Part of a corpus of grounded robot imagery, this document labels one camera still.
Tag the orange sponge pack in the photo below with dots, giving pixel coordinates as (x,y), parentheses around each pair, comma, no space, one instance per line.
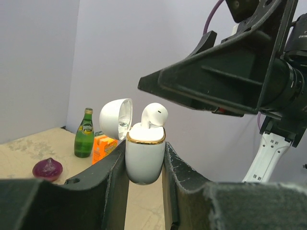
(103,146)

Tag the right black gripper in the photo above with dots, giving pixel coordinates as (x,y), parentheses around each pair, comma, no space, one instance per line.
(259,78)

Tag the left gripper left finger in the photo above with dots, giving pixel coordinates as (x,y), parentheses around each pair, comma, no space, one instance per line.
(95,199)

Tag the purple red onion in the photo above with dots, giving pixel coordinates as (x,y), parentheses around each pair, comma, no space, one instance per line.
(47,169)

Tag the white gold-rimmed charging case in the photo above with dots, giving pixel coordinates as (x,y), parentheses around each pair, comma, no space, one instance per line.
(144,149)

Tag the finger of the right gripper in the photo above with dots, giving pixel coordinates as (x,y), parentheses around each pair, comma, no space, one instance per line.
(198,82)

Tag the green Perrier bottle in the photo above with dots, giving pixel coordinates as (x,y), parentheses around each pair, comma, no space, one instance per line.
(84,138)

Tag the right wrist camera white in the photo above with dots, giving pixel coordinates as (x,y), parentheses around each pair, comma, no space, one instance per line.
(235,29)

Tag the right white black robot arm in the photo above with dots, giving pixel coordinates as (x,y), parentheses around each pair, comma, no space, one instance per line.
(284,128)

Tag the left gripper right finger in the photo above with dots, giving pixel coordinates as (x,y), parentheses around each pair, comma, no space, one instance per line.
(192,202)

